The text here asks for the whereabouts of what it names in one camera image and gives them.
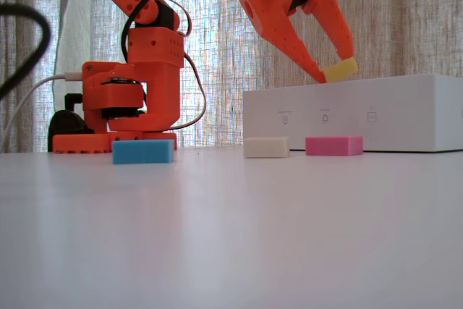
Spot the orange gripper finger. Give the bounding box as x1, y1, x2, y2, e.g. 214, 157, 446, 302
302, 0, 355, 61
260, 15, 326, 82

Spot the white usb cable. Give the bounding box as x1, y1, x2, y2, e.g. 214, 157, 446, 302
0, 72, 85, 151

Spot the black table clamp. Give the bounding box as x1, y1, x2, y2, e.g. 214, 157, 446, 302
48, 93, 95, 153

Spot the blue foam cuboid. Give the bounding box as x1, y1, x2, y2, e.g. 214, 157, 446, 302
111, 138, 175, 164

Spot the cream foam cuboid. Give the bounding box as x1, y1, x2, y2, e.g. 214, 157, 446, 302
243, 136, 290, 158

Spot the orange robot base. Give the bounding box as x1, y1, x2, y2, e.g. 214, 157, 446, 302
52, 61, 182, 154

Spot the pink foam cuboid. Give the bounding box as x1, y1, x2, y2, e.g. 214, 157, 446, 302
305, 135, 364, 156

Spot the thick black cable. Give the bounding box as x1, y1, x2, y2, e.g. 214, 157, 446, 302
0, 3, 52, 100

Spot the red white black servo cable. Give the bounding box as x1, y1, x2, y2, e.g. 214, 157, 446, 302
173, 0, 208, 132

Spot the beige woven curtain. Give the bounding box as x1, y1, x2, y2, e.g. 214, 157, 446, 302
0, 0, 463, 154

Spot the thin black camera cable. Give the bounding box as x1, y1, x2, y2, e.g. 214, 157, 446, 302
121, 0, 207, 64

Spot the yellow foam cuboid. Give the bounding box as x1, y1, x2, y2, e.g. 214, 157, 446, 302
323, 57, 359, 83

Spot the white cardboard bin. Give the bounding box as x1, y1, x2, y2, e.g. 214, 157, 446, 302
242, 73, 463, 153

